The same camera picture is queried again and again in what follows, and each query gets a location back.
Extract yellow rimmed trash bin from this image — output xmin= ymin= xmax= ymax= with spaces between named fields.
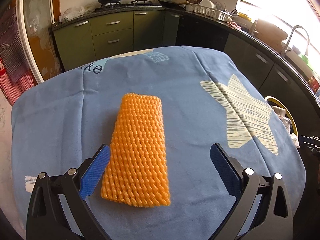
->
xmin=265 ymin=96 xmax=298 ymax=140

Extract green kitchen cabinets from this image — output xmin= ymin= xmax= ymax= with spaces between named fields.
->
xmin=52 ymin=5 xmax=319 ymax=136

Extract orange foam fruit net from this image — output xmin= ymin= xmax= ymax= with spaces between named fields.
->
xmin=100 ymin=93 xmax=171 ymax=207

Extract crumpled printed paper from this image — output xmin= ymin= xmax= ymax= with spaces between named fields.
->
xmin=272 ymin=105 xmax=300 ymax=149

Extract red checkered apron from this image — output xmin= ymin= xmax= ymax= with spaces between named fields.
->
xmin=1 ymin=8 xmax=34 ymax=105

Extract chrome sink faucet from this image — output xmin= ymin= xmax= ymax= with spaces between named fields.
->
xmin=281 ymin=25 xmax=310 ymax=57

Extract wooden cutting board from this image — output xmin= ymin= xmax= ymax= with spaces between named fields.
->
xmin=254 ymin=19 xmax=287 ymax=47

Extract white dish rack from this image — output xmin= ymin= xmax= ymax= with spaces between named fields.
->
xmin=191 ymin=4 xmax=233 ymax=22

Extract white plastic bag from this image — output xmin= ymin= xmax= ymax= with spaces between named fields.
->
xmin=59 ymin=5 xmax=95 ymax=23

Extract glass sliding door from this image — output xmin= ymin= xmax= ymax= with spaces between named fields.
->
xmin=16 ymin=0 xmax=62 ymax=84

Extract black frying pan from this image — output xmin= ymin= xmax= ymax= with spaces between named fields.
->
xmin=158 ymin=0 xmax=184 ymax=8

